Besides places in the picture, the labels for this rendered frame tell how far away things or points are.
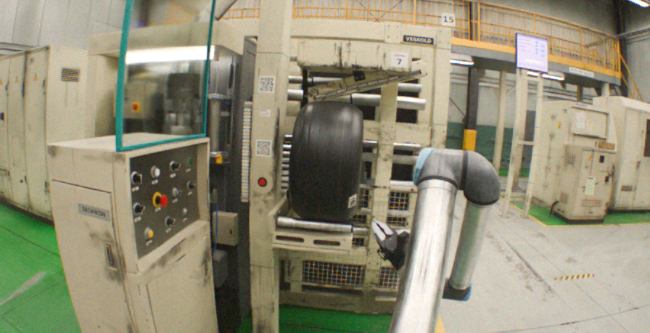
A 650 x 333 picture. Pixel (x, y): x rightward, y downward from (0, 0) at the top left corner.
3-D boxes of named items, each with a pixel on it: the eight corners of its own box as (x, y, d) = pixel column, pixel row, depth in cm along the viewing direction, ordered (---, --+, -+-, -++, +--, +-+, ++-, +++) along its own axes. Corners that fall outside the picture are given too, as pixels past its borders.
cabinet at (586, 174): (569, 225, 395) (582, 146, 380) (550, 214, 453) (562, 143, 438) (606, 223, 386) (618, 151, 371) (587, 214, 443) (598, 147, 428)
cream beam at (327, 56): (296, 65, 164) (297, 38, 162) (303, 71, 189) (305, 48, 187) (412, 72, 158) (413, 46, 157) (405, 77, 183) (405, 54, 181)
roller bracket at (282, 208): (267, 234, 137) (268, 213, 136) (286, 208, 176) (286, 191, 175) (274, 235, 136) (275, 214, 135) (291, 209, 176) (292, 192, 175)
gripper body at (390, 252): (374, 250, 120) (393, 273, 114) (381, 241, 113) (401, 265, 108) (389, 241, 123) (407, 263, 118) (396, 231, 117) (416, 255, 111)
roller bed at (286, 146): (270, 193, 187) (272, 144, 184) (276, 187, 202) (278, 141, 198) (302, 196, 185) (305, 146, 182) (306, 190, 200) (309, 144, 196)
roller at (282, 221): (275, 216, 140) (277, 215, 144) (274, 225, 139) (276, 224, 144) (353, 223, 136) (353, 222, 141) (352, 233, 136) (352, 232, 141)
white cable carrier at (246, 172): (241, 201, 149) (244, 101, 144) (244, 198, 154) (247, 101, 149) (249, 202, 149) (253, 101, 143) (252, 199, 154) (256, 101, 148)
